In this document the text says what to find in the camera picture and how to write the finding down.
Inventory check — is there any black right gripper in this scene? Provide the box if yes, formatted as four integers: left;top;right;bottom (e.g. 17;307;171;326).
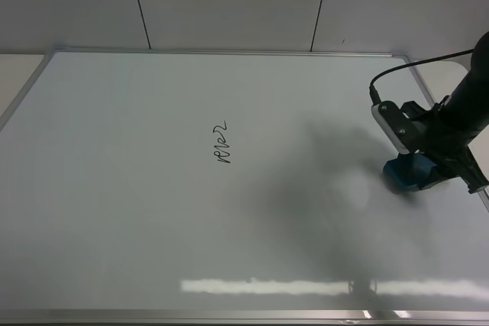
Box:
401;101;488;193

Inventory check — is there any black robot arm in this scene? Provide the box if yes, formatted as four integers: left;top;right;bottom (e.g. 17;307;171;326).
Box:
384;34;488;193

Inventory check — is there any blue board eraser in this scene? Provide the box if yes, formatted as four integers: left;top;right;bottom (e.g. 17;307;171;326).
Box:
383;153;436;192

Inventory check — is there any white board with aluminium frame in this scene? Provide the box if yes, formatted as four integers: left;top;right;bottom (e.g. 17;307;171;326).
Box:
1;49;488;325

